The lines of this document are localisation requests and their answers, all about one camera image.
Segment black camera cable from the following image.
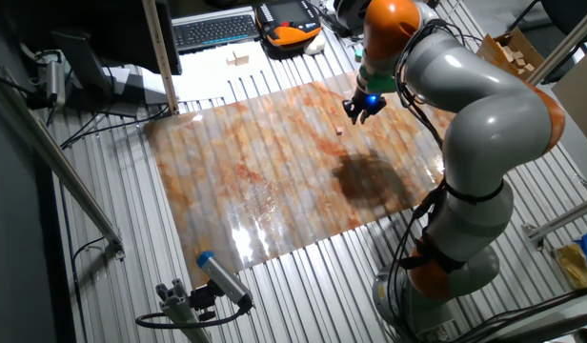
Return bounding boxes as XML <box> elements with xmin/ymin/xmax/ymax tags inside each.
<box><xmin>134</xmin><ymin>304</ymin><xmax>251</xmax><ymax>331</ymax></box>

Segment orange black teach pendant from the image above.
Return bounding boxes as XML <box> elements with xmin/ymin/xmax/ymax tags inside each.
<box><xmin>253</xmin><ymin>0</ymin><xmax>323</xmax><ymax>49</ymax></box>

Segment black office chair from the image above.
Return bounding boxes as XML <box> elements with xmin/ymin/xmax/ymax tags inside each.
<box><xmin>540</xmin><ymin>0</ymin><xmax>587</xmax><ymax>85</ymax></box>

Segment short aluminium profile beam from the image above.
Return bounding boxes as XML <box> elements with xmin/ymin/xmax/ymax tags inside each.
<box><xmin>521</xmin><ymin>194</ymin><xmax>587</xmax><ymax>245</ymax></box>

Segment black flat bar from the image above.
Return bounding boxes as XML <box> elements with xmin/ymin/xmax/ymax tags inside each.
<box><xmin>483</xmin><ymin>312</ymin><xmax>587</xmax><ymax>343</ymax></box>

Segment grey aluminium camera stand profile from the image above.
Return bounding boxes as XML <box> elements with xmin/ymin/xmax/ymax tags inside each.
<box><xmin>154</xmin><ymin>278</ymin><xmax>213</xmax><ymax>343</ymax></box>

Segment black computer keyboard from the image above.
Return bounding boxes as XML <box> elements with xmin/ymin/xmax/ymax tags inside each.
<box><xmin>172</xmin><ymin>12</ymin><xmax>261</xmax><ymax>52</ymax></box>

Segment white paper sheet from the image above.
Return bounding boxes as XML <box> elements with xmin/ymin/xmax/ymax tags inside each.
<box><xmin>172</xmin><ymin>47</ymin><xmax>275</xmax><ymax>102</ymax></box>

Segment orange marble pattern mat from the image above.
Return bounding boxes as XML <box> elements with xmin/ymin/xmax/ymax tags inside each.
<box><xmin>143</xmin><ymin>71</ymin><xmax>466</xmax><ymax>290</ymax></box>

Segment brown cardboard box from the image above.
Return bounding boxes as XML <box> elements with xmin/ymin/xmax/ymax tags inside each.
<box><xmin>475</xmin><ymin>27</ymin><xmax>546</xmax><ymax>80</ymax></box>

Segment yellow plastic bag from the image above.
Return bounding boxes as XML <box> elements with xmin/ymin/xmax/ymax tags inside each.
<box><xmin>555</xmin><ymin>242</ymin><xmax>587</xmax><ymax>290</ymax></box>

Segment silver camera with black mount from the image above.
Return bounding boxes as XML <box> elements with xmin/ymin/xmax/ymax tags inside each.
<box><xmin>35</xmin><ymin>50</ymin><xmax>69</xmax><ymax>110</ymax></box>

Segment long grey aluminium frame bar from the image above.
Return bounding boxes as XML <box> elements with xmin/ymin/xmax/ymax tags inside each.
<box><xmin>0</xmin><ymin>66</ymin><xmax>127</xmax><ymax>261</ymax></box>

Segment thin black cable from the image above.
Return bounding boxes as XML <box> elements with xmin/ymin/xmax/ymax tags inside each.
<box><xmin>70</xmin><ymin>235</ymin><xmax>107</xmax><ymax>343</ymax></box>

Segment black computer monitor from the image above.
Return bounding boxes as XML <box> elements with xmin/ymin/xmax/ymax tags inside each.
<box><xmin>2</xmin><ymin>0</ymin><xmax>183</xmax><ymax>118</ymax></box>

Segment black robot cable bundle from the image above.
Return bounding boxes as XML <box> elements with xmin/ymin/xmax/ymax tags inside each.
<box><xmin>386</xmin><ymin>18</ymin><xmax>485</xmax><ymax>343</ymax></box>

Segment black table cables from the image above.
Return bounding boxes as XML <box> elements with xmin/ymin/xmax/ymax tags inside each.
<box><xmin>59</xmin><ymin>102</ymin><xmax>172</xmax><ymax>150</ymax></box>

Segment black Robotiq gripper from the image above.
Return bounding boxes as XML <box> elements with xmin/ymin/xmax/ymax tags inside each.
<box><xmin>342</xmin><ymin>93</ymin><xmax>388</xmax><ymax>127</ymax></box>

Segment silver camera with blue cap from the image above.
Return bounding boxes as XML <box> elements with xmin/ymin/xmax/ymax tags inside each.
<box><xmin>195</xmin><ymin>251</ymin><xmax>254</xmax><ymax>311</ymax></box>

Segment black round drum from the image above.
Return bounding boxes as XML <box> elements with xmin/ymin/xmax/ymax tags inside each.
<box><xmin>334</xmin><ymin>0</ymin><xmax>371</xmax><ymax>37</ymax></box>

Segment slanted aluminium profile beam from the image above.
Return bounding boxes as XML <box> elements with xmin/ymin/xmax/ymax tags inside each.
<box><xmin>526</xmin><ymin>2</ymin><xmax>587</xmax><ymax>87</ymax></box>

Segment pale upright frame post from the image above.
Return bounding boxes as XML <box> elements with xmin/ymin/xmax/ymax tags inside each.
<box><xmin>141</xmin><ymin>0</ymin><xmax>180</xmax><ymax>115</ymax></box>

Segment beige flat board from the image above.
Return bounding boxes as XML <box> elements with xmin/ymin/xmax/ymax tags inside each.
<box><xmin>551</xmin><ymin>45</ymin><xmax>587</xmax><ymax>153</ymax></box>

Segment black fabric arm strap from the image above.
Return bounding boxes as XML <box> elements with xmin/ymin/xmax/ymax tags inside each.
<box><xmin>398</xmin><ymin>232</ymin><xmax>466</xmax><ymax>275</ymax></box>

